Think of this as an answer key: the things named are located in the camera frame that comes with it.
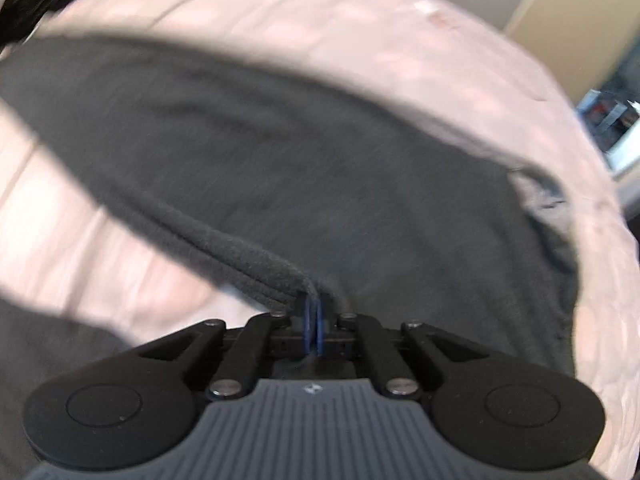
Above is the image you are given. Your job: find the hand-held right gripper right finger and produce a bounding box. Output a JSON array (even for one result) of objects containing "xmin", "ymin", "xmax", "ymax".
[{"xmin": 314, "ymin": 295, "xmax": 492, "ymax": 401}]

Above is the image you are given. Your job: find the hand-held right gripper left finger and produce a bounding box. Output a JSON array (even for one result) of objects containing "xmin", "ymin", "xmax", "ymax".
[{"xmin": 136, "ymin": 296, "xmax": 314, "ymax": 402}]

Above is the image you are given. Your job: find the dark grey garment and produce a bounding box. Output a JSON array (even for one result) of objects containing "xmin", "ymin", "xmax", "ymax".
[{"xmin": 0, "ymin": 33, "xmax": 583, "ymax": 480}]

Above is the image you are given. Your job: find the pink quilted bed cover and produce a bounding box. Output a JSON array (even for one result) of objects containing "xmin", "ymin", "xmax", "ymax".
[{"xmin": 0, "ymin": 0, "xmax": 640, "ymax": 480}]

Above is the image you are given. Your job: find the white shelf with items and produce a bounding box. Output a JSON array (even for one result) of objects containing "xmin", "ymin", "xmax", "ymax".
[{"xmin": 575, "ymin": 87, "xmax": 640, "ymax": 178}]

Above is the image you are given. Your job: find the beige door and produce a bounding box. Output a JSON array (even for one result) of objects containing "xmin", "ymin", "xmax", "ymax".
[{"xmin": 505, "ymin": 0, "xmax": 640, "ymax": 106}]

